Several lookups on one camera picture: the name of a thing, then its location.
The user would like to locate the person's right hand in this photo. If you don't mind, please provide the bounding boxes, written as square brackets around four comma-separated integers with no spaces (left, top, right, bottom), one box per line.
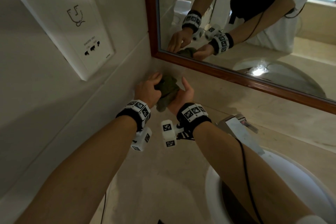
[168,77,195,116]

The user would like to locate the person's left hand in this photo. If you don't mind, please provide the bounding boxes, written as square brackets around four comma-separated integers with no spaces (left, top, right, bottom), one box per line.
[135,72,163,107]

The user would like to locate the green cloth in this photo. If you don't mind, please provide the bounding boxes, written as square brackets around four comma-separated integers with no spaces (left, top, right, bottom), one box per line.
[154,74,182,113]

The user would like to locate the person's right forearm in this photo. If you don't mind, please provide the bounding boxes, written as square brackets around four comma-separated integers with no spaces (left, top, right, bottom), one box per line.
[192,121,317,224]

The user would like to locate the person's left forearm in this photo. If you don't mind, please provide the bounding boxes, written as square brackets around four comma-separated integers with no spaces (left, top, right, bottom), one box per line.
[14,115,142,224]

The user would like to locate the right wristband with marker tiles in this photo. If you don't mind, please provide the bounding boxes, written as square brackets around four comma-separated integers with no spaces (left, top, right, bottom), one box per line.
[176,103,212,141]

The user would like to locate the wristband with marker tiles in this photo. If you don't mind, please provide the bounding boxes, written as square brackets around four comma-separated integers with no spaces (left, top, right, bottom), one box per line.
[176,103,212,141]
[115,99,152,133]

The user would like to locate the left wristband with marker tiles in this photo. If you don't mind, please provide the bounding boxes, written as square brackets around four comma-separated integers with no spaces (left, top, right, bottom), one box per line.
[115,99,152,133]

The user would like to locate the chrome faucet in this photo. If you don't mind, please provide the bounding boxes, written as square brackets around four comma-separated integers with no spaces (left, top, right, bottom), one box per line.
[215,113,265,156]

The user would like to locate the wooden framed mirror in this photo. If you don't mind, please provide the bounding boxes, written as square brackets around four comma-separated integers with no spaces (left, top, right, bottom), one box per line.
[141,0,336,116]

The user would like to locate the white shaver socket plate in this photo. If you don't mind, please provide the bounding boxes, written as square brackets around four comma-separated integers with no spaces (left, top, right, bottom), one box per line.
[7,0,116,81]

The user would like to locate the white sink basin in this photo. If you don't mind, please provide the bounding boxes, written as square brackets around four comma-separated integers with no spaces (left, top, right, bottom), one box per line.
[204,146,336,224]

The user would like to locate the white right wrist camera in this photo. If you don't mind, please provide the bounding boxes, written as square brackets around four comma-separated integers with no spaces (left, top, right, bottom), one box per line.
[161,120,185,149]

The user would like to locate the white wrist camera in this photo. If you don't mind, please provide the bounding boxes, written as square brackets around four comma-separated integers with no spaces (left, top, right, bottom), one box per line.
[161,120,185,149]
[130,126,153,152]

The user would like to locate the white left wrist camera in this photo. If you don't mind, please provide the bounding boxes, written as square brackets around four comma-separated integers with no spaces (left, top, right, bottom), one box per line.
[130,126,153,152]

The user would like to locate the thin black cable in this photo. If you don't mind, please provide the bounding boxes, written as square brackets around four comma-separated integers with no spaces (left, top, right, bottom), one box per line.
[100,192,107,224]

